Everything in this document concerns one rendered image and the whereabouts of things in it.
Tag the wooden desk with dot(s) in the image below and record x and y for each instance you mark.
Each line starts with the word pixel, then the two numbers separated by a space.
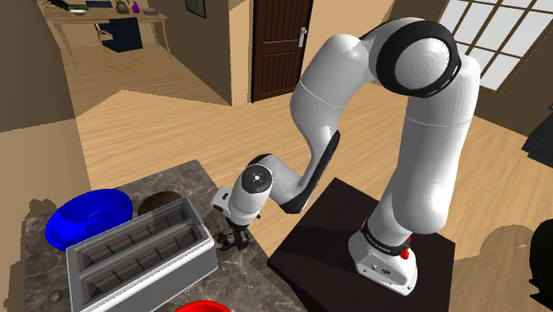
pixel 108 16

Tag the dark furniture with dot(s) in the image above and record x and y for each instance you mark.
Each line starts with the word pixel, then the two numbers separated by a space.
pixel 542 140

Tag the brown round bowl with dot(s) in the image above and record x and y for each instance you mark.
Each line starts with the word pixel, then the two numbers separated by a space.
pixel 157 201

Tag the dark robot stand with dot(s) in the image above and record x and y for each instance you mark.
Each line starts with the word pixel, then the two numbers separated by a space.
pixel 319 255

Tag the window with brown frame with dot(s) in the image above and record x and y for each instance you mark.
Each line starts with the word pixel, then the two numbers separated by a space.
pixel 501 39

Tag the grey toaster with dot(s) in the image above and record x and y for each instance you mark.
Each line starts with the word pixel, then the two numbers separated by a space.
pixel 172 268

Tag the blue chair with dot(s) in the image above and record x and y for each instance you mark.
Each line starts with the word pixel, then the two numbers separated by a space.
pixel 123 34

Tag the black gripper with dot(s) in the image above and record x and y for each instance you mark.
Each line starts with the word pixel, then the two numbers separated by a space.
pixel 239 227

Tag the dark brown door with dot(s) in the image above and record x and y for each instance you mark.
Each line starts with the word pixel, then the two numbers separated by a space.
pixel 276 52

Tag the dark wall picture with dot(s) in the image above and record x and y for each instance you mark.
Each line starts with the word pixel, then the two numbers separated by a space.
pixel 195 7

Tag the blue bowl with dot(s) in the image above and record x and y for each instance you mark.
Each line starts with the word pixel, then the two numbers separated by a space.
pixel 86 216

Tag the red bowl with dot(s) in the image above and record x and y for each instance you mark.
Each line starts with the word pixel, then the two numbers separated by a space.
pixel 202 307

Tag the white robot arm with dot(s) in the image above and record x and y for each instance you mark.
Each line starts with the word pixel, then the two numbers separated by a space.
pixel 432 142

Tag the black rounded object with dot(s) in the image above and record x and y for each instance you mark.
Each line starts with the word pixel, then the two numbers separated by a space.
pixel 543 259

